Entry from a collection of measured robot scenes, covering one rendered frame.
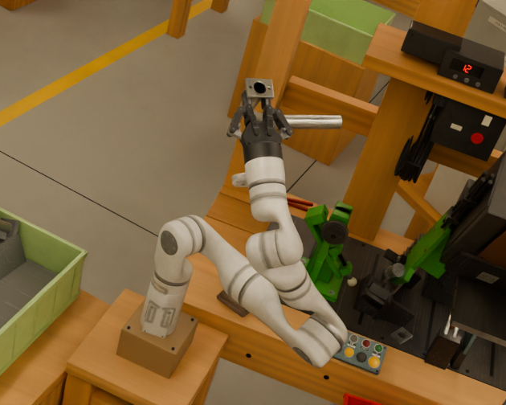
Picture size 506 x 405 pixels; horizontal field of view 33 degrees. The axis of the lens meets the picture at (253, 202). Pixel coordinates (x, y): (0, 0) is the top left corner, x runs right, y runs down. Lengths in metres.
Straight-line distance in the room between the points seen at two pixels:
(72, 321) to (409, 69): 1.14
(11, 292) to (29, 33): 3.17
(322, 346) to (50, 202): 2.42
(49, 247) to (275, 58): 0.85
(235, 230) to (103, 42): 2.92
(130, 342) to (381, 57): 1.01
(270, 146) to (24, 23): 3.94
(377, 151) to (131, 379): 1.02
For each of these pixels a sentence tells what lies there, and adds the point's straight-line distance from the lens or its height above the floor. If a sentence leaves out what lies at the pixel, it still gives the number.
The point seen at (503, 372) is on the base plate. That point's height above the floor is 0.90.
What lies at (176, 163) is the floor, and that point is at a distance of 4.42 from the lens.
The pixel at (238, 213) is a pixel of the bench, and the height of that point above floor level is 0.88.
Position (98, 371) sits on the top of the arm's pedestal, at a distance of 2.19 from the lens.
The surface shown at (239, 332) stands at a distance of 2.34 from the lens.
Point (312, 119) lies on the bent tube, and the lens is 1.84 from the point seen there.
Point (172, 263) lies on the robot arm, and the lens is 2.01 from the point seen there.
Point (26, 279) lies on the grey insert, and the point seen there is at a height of 0.85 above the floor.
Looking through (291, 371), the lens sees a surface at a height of 0.81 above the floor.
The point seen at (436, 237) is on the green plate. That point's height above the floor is 1.22.
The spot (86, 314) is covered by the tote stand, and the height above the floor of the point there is 0.79.
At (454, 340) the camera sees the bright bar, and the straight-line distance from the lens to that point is 2.39.
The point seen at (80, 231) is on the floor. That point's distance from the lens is 3.89.
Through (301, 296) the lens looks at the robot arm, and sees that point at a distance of 1.66.
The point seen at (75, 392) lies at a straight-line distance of 2.27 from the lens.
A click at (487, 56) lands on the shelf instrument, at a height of 1.61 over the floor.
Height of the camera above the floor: 2.50
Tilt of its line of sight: 36 degrees down
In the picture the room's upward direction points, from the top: 17 degrees clockwise
